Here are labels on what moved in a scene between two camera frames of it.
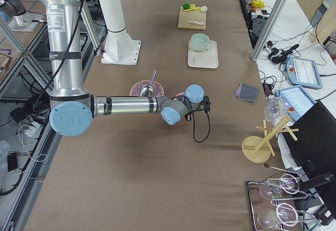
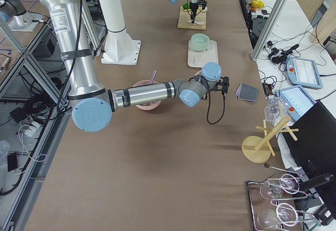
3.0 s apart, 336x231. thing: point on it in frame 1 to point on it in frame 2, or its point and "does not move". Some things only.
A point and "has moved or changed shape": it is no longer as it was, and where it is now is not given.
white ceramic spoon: (199, 22) does not move
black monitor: (315, 150) does not move
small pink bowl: (175, 98) has moved or changed shape
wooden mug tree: (258, 149) does not move
